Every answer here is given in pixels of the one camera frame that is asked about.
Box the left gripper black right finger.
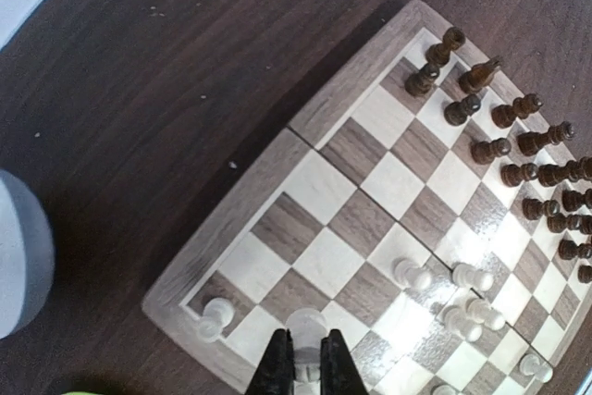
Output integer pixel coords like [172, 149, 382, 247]
[320, 329, 368, 395]

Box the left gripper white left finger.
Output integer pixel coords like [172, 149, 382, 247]
[246, 328, 295, 395]

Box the white chess piece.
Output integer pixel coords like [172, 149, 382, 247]
[286, 308, 328, 383]

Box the wooden chess board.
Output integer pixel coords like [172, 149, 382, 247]
[142, 0, 591, 394]

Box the white pawn on board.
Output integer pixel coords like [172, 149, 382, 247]
[519, 353, 553, 383]

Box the white corner rook piece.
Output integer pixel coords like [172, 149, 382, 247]
[197, 298, 235, 343]

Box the green plastic plate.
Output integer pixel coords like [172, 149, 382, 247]
[57, 388, 120, 395]

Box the white ceramic bowl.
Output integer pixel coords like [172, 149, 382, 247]
[1, 170, 56, 339]

